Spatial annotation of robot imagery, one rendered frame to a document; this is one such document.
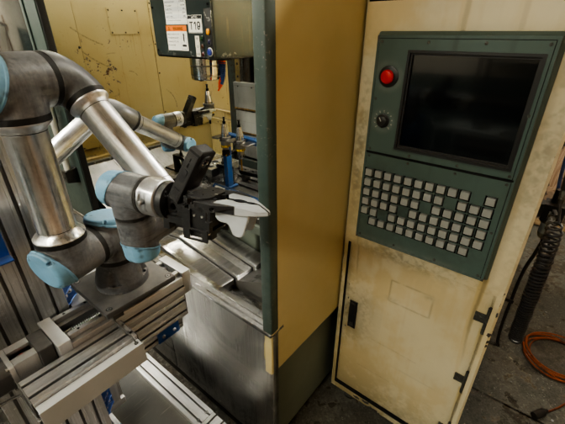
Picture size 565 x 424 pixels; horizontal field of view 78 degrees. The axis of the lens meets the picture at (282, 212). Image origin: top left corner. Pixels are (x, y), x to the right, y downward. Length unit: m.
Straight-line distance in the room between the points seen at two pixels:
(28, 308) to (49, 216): 0.39
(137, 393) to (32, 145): 1.36
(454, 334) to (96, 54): 2.66
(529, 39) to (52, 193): 1.15
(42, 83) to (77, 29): 1.97
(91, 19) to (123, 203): 2.26
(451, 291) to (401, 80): 0.73
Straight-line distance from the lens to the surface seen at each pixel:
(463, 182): 1.14
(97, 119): 0.91
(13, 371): 1.15
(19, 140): 0.90
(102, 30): 2.92
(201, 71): 2.02
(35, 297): 1.26
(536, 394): 2.50
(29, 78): 0.88
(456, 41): 1.10
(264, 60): 0.87
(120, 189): 0.72
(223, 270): 1.72
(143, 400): 1.94
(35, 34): 2.00
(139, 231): 0.76
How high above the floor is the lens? 1.72
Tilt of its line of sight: 27 degrees down
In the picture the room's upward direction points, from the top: straight up
